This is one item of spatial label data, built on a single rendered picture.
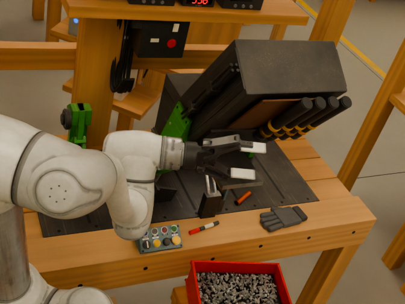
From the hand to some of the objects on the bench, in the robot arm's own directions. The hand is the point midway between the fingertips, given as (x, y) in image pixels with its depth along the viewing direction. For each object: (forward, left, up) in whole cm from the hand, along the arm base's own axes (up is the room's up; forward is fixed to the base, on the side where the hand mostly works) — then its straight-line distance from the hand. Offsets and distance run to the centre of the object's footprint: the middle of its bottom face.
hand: (255, 161), depth 151 cm
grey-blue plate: (+31, -18, -50) cm, 61 cm away
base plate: (+47, -10, -52) cm, 71 cm away
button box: (+19, +11, -54) cm, 58 cm away
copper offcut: (+30, -30, -50) cm, 66 cm away
